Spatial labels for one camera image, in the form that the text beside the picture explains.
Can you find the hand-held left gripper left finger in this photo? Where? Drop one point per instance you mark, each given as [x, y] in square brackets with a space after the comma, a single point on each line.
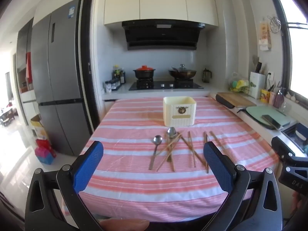
[87, 164]

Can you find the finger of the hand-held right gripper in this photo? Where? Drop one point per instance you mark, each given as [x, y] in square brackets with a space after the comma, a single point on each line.
[281, 148]

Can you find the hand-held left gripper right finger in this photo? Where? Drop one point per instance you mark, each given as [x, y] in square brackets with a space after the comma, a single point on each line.
[216, 166]

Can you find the wooden chopsticks group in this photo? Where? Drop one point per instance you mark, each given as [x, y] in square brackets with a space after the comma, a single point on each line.
[191, 149]

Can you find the silver metal spoon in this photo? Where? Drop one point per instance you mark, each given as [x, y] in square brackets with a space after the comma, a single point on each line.
[157, 140]
[171, 132]

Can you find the cream plastic utensil holder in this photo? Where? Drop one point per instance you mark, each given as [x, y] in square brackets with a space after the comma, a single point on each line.
[179, 112]

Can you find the person's right hand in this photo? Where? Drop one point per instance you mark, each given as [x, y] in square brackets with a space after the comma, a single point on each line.
[298, 204]

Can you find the person's left hand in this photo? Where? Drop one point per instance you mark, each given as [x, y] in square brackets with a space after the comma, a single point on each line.
[125, 225]

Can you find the kitchen sink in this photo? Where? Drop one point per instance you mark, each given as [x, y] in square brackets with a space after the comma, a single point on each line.
[294, 134]

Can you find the black smartphone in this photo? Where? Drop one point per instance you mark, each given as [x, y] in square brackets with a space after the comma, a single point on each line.
[271, 121]

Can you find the red and blue gift bag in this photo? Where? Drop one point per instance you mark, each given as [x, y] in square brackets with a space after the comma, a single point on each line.
[45, 151]

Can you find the soap dispenser bottle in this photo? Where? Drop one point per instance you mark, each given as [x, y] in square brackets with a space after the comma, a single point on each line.
[279, 99]

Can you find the pink cup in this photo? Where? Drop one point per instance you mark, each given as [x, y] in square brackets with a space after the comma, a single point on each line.
[272, 98]

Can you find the pink striped tablecloth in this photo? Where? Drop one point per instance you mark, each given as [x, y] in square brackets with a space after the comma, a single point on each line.
[134, 185]

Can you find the garlic bulbs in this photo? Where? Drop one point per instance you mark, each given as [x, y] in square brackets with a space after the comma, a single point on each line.
[291, 97]

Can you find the yellow box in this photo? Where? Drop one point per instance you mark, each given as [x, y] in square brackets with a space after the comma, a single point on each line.
[265, 96]

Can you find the cardboard box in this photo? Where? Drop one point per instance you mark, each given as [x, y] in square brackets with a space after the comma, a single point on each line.
[38, 127]

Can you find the wooden cutting board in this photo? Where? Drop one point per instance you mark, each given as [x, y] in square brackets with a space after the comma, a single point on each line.
[237, 99]

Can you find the white knife block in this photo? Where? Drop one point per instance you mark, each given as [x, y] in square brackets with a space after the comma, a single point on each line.
[257, 85]

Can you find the plastic bag with sponges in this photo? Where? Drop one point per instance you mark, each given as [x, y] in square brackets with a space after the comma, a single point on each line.
[238, 84]

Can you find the dark glass jug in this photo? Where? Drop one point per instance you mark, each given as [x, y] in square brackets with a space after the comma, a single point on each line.
[206, 75]

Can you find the grey refrigerator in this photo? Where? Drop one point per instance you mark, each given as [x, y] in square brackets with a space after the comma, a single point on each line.
[60, 77]

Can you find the black gas hob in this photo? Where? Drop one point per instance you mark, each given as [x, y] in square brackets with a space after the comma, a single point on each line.
[166, 85]

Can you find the cluster of sauce bottles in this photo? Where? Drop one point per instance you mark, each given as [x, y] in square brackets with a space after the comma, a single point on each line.
[119, 74]

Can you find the wok with glass lid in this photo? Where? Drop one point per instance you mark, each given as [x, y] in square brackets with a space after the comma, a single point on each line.
[182, 73]

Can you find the black pot with red lid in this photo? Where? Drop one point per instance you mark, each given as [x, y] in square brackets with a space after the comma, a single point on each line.
[144, 72]

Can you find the red hanging cloth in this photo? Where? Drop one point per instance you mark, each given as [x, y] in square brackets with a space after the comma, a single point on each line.
[28, 67]

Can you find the hanging metal trivet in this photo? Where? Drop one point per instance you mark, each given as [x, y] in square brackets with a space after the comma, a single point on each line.
[274, 24]

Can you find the black range hood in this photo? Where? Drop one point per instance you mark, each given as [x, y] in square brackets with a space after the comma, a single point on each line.
[163, 35]

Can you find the white wall socket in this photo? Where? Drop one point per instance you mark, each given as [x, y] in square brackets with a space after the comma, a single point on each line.
[271, 76]

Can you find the dark window frame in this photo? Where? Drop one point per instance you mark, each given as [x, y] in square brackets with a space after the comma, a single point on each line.
[286, 53]

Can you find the hanging wall calendar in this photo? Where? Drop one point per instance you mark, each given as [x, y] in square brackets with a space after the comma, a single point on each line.
[264, 35]

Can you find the white wall cabinet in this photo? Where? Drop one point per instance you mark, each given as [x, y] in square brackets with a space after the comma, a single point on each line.
[161, 0]

